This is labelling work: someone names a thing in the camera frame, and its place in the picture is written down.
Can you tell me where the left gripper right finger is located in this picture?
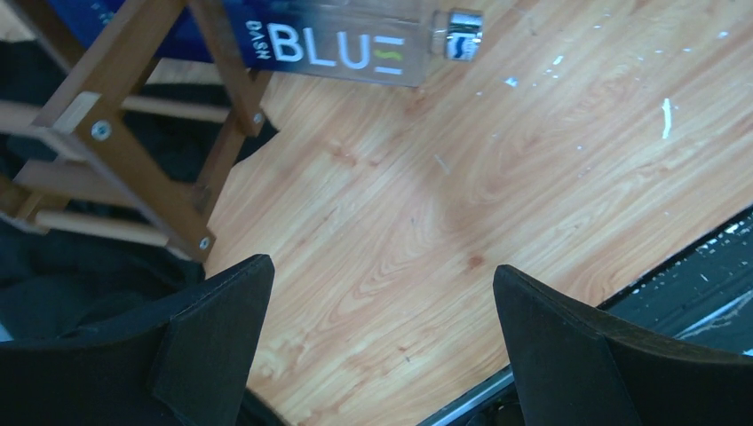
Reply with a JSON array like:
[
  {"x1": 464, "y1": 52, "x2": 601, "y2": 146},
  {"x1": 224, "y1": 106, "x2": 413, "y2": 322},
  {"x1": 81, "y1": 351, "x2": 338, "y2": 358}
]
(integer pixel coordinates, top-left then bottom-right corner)
[{"x1": 493, "y1": 264, "x2": 752, "y2": 425}]

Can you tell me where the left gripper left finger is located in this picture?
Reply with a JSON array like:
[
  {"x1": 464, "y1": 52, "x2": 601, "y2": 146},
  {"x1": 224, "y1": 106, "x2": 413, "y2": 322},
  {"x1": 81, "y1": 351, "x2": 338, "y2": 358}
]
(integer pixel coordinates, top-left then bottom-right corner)
[{"x1": 1, "y1": 254, "x2": 275, "y2": 425}]

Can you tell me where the brown wooden wine rack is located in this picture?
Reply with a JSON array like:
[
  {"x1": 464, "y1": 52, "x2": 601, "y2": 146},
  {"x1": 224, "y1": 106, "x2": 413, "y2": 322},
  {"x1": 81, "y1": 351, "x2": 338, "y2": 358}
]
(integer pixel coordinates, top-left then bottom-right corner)
[{"x1": 1, "y1": 0, "x2": 272, "y2": 262}]

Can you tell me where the blue bottle with BLUE text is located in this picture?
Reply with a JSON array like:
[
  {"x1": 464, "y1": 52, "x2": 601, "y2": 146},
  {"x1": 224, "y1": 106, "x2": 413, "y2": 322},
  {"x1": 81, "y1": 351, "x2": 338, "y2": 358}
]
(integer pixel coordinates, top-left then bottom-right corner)
[{"x1": 46, "y1": 0, "x2": 485, "y2": 90}]

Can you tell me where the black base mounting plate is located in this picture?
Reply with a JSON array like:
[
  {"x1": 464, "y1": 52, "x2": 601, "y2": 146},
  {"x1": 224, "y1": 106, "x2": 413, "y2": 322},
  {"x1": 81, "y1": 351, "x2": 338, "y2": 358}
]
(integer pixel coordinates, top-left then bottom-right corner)
[{"x1": 599, "y1": 209, "x2": 752, "y2": 356}]

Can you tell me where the black cloth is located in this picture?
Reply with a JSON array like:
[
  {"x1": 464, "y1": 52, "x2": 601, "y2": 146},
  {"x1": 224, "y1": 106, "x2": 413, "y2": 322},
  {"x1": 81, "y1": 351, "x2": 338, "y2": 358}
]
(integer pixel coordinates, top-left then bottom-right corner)
[{"x1": 0, "y1": 41, "x2": 281, "y2": 343}]

